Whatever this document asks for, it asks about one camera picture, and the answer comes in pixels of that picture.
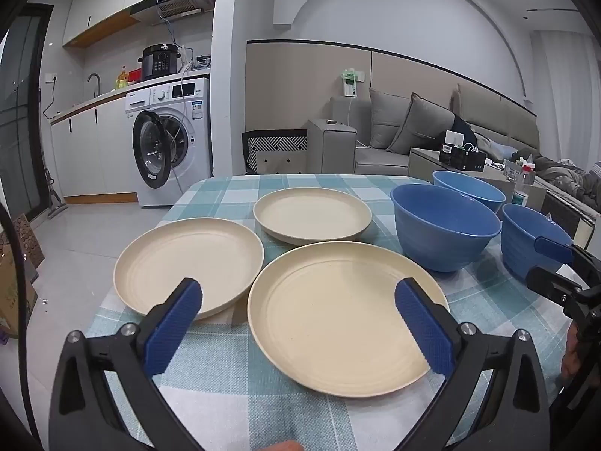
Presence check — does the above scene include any white lower kitchen cabinet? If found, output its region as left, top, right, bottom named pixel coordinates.
left=49, top=96, right=139, bottom=204

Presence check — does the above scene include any patterned flat cardboard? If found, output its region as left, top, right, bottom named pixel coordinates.
left=12, top=213, right=46, bottom=268

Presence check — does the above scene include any grey sofa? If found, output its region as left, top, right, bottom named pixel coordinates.
left=307, top=83, right=541, bottom=177

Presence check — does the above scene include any grey cushion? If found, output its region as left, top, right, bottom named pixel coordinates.
left=389, top=92, right=455, bottom=156
left=368, top=88, right=414, bottom=148

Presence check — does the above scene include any white washing machine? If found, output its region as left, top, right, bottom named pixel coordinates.
left=124, top=76, right=214, bottom=207

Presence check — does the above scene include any large cream plate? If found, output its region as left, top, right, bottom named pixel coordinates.
left=114, top=217, right=265, bottom=321
left=247, top=243, right=450, bottom=399

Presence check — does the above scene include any black box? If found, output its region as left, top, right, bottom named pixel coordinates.
left=439, top=145, right=486, bottom=172

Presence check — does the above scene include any red capped plastic bottle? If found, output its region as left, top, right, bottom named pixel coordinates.
left=513, top=164, right=537, bottom=206

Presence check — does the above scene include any large dark blue bowl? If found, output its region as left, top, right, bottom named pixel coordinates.
left=391, top=183, right=502, bottom=273

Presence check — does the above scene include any range hood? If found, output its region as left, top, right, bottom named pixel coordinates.
left=129, top=0, right=219, bottom=24

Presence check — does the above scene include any green white wall charger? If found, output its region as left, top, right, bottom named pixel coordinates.
left=339, top=68, right=366, bottom=98

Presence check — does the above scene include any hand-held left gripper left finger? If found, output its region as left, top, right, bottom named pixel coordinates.
left=48, top=278, right=204, bottom=451

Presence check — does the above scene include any open cardboard box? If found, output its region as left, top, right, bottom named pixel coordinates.
left=0, top=244, right=39, bottom=339

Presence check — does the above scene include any glass sliding door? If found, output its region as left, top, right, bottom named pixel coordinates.
left=0, top=5, right=53, bottom=219

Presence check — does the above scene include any small ribbed blue bowl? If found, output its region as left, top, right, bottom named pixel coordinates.
left=500, top=203, right=574, bottom=283

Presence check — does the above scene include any small cream plate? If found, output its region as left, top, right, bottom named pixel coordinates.
left=254, top=188, right=373, bottom=246

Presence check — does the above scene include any grey side table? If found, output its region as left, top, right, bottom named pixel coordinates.
left=408, top=147, right=548, bottom=207

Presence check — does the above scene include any grey blanket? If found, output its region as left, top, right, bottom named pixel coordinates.
left=535, top=155, right=601, bottom=210

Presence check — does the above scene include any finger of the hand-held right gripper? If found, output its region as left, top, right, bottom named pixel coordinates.
left=535, top=236, right=601, bottom=287
left=526, top=267, right=593, bottom=312

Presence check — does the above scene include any grey stick vacuum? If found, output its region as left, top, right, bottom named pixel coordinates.
left=44, top=169, right=67, bottom=220

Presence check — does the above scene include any light blue bowl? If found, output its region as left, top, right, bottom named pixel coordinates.
left=432, top=170, right=506, bottom=219

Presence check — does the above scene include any teal checkered tablecloth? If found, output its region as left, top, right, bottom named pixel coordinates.
left=85, top=174, right=583, bottom=451

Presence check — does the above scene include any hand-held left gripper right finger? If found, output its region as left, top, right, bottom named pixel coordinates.
left=394, top=278, right=550, bottom=451

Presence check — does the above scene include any black pressure cooker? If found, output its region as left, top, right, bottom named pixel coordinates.
left=139, top=44, right=183, bottom=82

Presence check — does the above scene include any white curtain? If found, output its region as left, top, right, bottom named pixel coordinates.
left=540, top=28, right=598, bottom=170

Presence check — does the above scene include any person's right hand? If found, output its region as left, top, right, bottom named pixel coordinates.
left=561, top=325, right=584, bottom=382

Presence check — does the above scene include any dark clothing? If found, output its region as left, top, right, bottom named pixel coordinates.
left=453, top=114, right=477, bottom=147

